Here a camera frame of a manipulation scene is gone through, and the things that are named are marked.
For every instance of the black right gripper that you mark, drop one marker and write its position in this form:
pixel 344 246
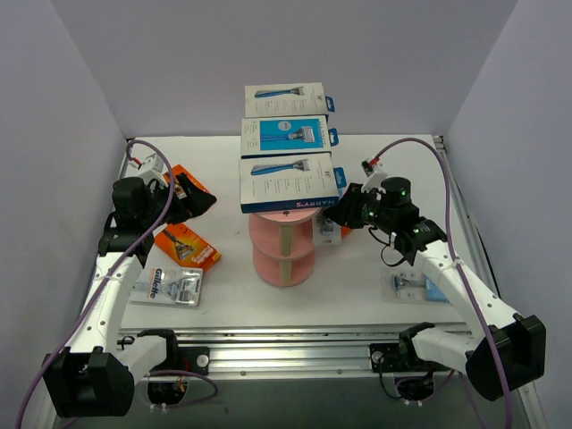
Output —
pixel 357 207

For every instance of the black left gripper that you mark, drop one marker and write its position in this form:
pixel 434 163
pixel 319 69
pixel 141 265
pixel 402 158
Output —
pixel 180 202

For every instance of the clear blister razor pack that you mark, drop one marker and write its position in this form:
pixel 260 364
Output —
pixel 325 231

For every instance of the orange Gillette Fusion box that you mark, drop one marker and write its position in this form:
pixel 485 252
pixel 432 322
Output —
pixel 186 248

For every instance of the blue Harry's razor box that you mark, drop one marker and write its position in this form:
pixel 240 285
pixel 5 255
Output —
pixel 283 136
pixel 295 99

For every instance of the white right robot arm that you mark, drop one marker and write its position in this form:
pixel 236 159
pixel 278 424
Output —
pixel 503 350

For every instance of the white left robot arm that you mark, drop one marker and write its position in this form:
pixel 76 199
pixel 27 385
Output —
pixel 103 313

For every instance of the pink three-tier wooden shelf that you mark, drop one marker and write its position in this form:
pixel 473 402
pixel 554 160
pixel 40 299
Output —
pixel 283 245

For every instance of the white Gillette blister pack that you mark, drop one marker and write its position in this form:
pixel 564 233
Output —
pixel 169 287

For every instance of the blister razor pack blue card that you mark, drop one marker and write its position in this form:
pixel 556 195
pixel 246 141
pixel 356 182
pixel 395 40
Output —
pixel 409 286

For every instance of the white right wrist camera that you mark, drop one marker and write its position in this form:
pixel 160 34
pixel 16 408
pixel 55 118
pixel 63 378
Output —
pixel 374 172

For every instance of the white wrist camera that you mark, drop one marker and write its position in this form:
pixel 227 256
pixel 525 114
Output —
pixel 374 172
pixel 151 169

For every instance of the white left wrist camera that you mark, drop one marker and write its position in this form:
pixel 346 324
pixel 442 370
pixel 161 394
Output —
pixel 151 169

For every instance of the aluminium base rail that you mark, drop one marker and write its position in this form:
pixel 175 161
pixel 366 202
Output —
pixel 213 351

